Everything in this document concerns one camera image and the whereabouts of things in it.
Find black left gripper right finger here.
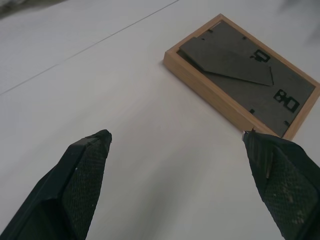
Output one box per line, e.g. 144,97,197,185
241,127,320,240

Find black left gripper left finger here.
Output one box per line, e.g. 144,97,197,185
0,129,113,240

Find wooden picture frame face down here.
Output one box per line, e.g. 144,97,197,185
162,13,320,141

